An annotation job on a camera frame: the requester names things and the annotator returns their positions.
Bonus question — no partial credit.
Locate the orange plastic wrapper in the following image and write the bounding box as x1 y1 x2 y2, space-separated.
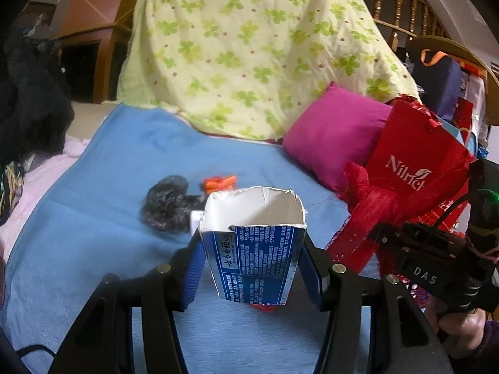
201 175 238 194

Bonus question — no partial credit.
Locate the black cable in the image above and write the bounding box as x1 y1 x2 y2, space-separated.
16 343 60 364

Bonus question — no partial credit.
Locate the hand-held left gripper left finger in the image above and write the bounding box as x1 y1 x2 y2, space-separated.
47 226 207 374

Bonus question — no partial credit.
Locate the wooden railing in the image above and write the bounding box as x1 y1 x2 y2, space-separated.
347 0 449 53

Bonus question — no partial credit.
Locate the patterned dark cloth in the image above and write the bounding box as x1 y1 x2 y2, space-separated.
0 160 29 224

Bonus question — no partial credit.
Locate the magenta pillow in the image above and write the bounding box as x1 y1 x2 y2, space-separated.
281 82 394 193

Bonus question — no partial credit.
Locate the grey fluffy ball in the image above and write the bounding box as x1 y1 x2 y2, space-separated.
139 175 206 235

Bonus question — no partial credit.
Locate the blue blanket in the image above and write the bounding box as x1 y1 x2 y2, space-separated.
0 103 385 374

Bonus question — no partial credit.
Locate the pink cloth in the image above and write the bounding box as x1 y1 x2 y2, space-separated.
0 132 91 266

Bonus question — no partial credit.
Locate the red gift bag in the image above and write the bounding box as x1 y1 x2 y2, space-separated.
364 95 477 213

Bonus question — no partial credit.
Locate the clover print yellow quilt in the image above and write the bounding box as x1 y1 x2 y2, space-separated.
117 0 422 143

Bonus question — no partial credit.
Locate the person's right hand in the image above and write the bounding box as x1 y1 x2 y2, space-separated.
436 307 488 359

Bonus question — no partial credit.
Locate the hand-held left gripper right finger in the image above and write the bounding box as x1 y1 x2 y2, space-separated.
299 231 455 374

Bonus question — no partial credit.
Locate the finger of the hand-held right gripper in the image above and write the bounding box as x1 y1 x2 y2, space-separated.
367 221 469 249
393 248 481 314

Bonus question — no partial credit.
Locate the dark blue bag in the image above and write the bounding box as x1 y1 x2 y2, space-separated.
411 49 465 118

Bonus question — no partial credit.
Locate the black clothing pile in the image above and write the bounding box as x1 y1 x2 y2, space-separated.
0 27 75 164

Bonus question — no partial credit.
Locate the blue and white torn carton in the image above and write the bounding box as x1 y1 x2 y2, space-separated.
199 187 308 306

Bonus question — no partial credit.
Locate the wooden bed frame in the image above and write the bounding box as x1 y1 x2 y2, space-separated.
51 0 166 104

